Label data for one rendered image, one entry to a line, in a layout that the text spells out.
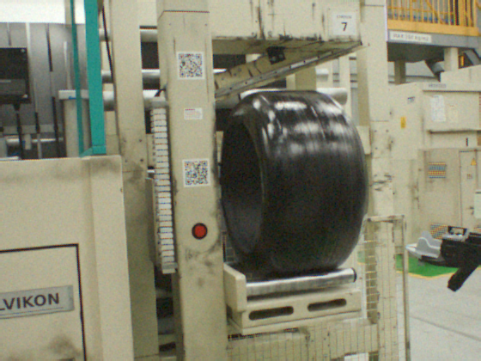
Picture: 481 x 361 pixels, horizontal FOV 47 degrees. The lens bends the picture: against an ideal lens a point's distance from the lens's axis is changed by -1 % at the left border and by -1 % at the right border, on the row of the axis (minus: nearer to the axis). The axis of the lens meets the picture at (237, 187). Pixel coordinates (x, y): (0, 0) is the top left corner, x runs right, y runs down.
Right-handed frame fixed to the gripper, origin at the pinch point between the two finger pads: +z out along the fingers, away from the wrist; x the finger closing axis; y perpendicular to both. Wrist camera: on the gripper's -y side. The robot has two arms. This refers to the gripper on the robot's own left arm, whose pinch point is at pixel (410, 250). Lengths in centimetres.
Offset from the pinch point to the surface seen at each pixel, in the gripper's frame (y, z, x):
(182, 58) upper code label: 53, 59, 9
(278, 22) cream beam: 54, 55, -41
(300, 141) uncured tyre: 31.4, 26.2, 7.6
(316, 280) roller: -8.7, 23.2, 10.1
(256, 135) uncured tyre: 32, 39, 8
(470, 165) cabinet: -158, 56, -436
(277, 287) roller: -7.2, 30.7, 18.9
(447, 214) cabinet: -205, 73, -411
